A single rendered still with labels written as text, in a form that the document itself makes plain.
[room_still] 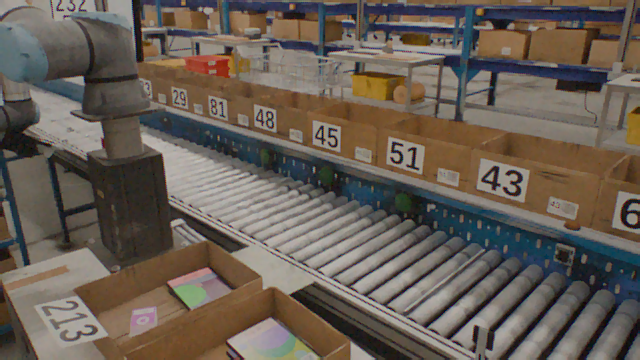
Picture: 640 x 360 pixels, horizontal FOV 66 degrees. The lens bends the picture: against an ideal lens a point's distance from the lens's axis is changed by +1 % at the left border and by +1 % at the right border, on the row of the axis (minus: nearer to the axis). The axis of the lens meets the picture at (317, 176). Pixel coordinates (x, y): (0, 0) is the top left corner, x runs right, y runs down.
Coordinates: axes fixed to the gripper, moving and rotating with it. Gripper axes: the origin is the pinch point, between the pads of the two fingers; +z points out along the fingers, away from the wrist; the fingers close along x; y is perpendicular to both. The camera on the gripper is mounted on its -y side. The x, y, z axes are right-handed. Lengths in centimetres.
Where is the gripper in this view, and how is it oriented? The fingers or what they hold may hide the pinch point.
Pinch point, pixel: (58, 145)
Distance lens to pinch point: 224.2
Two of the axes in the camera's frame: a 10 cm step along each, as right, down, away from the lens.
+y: -3.9, 9.2, 0.1
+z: 6.0, 2.4, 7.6
